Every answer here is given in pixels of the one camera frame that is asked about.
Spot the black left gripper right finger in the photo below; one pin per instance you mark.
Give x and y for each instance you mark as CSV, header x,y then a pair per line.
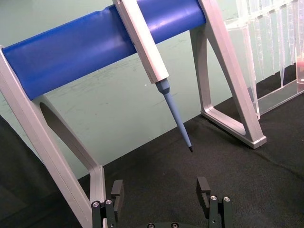
x,y
202,187

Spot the clear tube with pink liquid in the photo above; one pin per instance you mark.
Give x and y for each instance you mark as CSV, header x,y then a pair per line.
x,y
300,69

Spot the silver stand with blue bar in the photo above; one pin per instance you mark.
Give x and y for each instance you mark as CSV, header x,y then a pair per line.
x,y
71,54

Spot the clear conical plastic tube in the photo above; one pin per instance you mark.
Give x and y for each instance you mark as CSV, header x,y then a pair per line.
x,y
272,42
261,45
286,47

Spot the clear plastic tube rack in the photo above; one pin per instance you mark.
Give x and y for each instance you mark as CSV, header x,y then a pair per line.
x,y
273,95

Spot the black table cloth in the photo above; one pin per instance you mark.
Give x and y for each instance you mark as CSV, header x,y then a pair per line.
x,y
171,180

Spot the white pipette with blue tip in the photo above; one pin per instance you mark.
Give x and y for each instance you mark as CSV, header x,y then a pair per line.
x,y
145,50

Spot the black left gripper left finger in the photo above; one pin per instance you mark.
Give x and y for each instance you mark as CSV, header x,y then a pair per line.
x,y
117,188

